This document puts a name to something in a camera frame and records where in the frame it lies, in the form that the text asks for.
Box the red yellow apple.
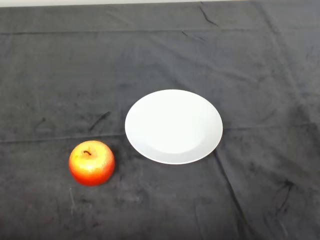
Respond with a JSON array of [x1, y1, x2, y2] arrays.
[[68, 140, 116, 187]]

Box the black velvet cloth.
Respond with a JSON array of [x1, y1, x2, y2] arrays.
[[0, 0, 320, 240]]

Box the white round plate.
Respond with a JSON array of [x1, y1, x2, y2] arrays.
[[124, 89, 224, 165]]

